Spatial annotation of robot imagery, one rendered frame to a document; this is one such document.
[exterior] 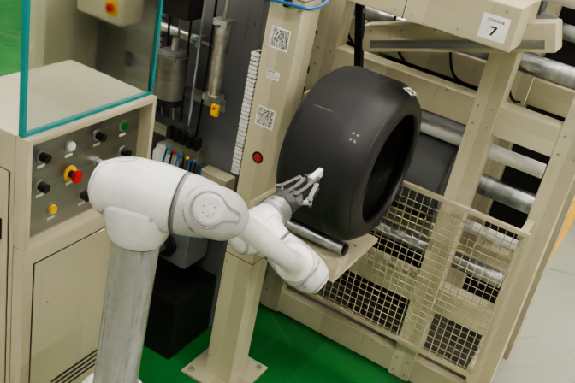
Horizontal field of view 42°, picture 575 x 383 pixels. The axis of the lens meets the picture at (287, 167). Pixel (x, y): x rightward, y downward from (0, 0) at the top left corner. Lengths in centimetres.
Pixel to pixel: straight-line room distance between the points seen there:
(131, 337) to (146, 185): 37
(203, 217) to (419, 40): 150
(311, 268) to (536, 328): 239
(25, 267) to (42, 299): 17
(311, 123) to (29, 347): 116
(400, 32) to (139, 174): 149
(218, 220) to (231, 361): 181
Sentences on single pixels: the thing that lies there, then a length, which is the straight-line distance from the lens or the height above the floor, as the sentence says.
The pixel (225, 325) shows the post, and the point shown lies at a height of 29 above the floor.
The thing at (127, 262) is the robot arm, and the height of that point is 133.
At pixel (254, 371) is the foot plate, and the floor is 1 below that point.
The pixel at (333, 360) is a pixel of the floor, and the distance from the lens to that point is 355.
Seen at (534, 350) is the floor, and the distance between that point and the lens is 408.
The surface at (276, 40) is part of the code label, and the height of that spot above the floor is 150.
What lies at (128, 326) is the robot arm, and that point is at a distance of 170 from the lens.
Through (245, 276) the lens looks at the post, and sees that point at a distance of 297.
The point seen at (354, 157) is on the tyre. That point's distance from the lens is 233.
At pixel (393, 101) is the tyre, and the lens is 243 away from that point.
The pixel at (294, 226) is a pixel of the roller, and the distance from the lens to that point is 265.
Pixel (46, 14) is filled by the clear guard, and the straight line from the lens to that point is 213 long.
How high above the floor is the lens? 226
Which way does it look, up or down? 26 degrees down
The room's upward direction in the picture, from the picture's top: 12 degrees clockwise
